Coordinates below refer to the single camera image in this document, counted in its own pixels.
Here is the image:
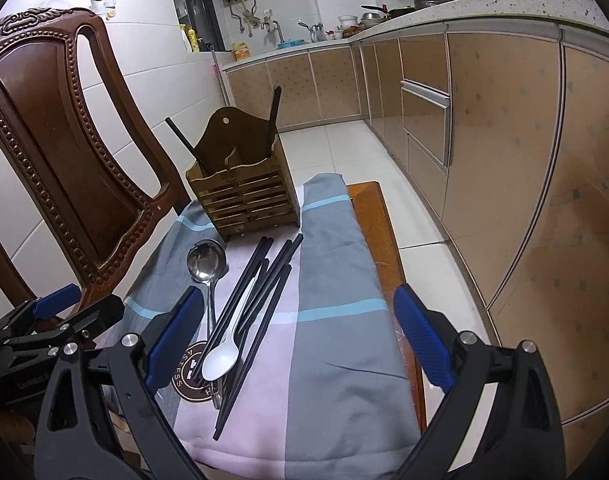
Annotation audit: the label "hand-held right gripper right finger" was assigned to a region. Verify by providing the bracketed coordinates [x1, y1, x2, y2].
[393, 284, 570, 480]

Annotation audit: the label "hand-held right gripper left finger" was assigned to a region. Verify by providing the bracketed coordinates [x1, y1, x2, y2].
[34, 285, 220, 480]

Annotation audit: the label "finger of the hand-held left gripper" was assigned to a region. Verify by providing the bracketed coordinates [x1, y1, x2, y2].
[0, 283, 82, 346]
[0, 294, 126, 361]

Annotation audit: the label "white plastic spoon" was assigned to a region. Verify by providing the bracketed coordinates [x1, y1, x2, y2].
[201, 272, 260, 382]

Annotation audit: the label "metal spoon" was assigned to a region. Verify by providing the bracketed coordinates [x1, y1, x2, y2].
[187, 240, 228, 408]

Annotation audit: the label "bunch of black chopsticks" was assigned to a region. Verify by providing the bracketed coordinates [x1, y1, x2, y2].
[191, 232, 305, 442]

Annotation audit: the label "wooden slatted utensil holder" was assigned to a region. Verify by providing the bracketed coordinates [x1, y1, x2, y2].
[185, 106, 301, 243]

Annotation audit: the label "round brown coaster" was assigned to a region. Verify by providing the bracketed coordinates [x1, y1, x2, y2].
[172, 340, 235, 403]

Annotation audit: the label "grey pink plaid cloth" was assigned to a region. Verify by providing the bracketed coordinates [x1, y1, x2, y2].
[97, 172, 420, 471]

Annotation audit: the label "orange wooden table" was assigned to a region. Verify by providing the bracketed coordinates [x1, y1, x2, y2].
[347, 181, 427, 436]

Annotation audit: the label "carved brown wooden chair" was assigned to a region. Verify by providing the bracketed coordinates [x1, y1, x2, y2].
[0, 7, 190, 321]

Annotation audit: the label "black chopstick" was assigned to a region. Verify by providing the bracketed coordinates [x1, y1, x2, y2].
[264, 86, 284, 159]
[165, 117, 211, 175]

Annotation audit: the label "beige kitchen cabinets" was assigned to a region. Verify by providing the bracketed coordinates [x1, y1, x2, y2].
[224, 10, 609, 461]

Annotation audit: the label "dark wok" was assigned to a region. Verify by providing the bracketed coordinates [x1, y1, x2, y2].
[361, 4, 415, 19]

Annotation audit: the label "dark window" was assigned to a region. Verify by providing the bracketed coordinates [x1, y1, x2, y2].
[167, 0, 222, 53]

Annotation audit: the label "speckled white countertop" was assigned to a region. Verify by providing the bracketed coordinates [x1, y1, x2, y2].
[222, 0, 609, 71]

